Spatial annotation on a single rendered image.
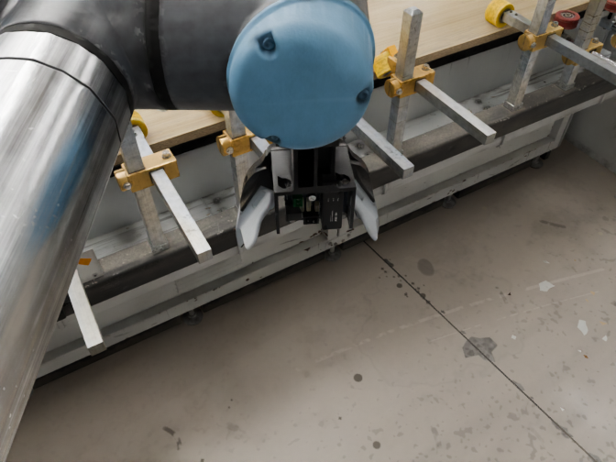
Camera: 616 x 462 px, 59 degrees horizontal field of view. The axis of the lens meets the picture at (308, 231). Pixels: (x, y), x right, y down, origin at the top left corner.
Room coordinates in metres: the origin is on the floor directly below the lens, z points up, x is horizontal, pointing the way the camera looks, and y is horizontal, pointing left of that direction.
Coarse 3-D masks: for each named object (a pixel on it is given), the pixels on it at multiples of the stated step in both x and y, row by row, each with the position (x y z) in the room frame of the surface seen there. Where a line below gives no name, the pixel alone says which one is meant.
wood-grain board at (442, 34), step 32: (384, 0) 1.93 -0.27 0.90; (416, 0) 1.93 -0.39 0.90; (448, 0) 1.93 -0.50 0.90; (480, 0) 1.93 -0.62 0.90; (512, 0) 1.93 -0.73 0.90; (576, 0) 1.93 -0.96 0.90; (384, 32) 1.69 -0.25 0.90; (448, 32) 1.69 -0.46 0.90; (480, 32) 1.69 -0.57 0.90; (512, 32) 1.73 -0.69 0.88; (416, 64) 1.53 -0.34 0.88; (160, 128) 1.17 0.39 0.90; (192, 128) 1.17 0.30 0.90; (224, 128) 1.20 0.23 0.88
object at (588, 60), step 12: (504, 12) 1.71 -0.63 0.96; (516, 12) 1.71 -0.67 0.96; (516, 24) 1.66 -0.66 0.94; (528, 24) 1.63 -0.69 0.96; (552, 36) 1.55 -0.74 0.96; (552, 48) 1.53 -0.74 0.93; (564, 48) 1.49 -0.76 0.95; (576, 48) 1.48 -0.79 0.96; (576, 60) 1.45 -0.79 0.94; (588, 60) 1.42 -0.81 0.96; (600, 60) 1.41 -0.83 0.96; (600, 72) 1.37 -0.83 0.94; (612, 72) 1.35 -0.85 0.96
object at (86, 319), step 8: (72, 280) 0.70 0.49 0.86; (80, 280) 0.70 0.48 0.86; (72, 288) 0.68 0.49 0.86; (80, 288) 0.68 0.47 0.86; (72, 296) 0.66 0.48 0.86; (80, 296) 0.66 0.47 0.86; (72, 304) 0.64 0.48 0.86; (80, 304) 0.64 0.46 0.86; (88, 304) 0.64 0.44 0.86; (80, 312) 0.62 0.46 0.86; (88, 312) 0.62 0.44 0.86; (80, 320) 0.60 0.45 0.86; (88, 320) 0.60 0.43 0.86; (88, 328) 0.58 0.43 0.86; (96, 328) 0.58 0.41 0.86; (88, 336) 0.56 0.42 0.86; (96, 336) 0.56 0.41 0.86; (88, 344) 0.55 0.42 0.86; (96, 344) 0.55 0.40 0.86; (104, 344) 0.56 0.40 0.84; (96, 352) 0.54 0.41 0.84
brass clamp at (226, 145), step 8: (224, 136) 1.05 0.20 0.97; (240, 136) 1.05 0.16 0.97; (248, 136) 1.05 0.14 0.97; (256, 136) 1.06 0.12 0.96; (216, 144) 1.06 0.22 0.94; (224, 144) 1.02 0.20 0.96; (232, 144) 1.03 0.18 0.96; (240, 144) 1.04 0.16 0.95; (248, 144) 1.05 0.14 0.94; (224, 152) 1.02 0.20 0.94; (232, 152) 1.02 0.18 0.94; (240, 152) 1.04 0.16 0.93
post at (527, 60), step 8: (544, 0) 1.55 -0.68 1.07; (552, 0) 1.54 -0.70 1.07; (536, 8) 1.56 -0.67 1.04; (544, 8) 1.54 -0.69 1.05; (552, 8) 1.55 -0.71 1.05; (536, 16) 1.55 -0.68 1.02; (544, 16) 1.54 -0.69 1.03; (536, 24) 1.55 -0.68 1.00; (544, 24) 1.55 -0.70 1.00; (536, 32) 1.54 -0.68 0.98; (544, 32) 1.55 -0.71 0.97; (528, 56) 1.54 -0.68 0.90; (536, 56) 1.55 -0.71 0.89; (520, 64) 1.56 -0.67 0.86; (528, 64) 1.54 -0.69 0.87; (520, 72) 1.55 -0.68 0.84; (528, 72) 1.55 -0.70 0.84; (520, 80) 1.54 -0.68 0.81; (528, 80) 1.55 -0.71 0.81; (512, 88) 1.56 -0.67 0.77; (520, 88) 1.54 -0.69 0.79; (512, 96) 1.55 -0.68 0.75; (520, 96) 1.54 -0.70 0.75; (512, 104) 1.54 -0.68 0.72
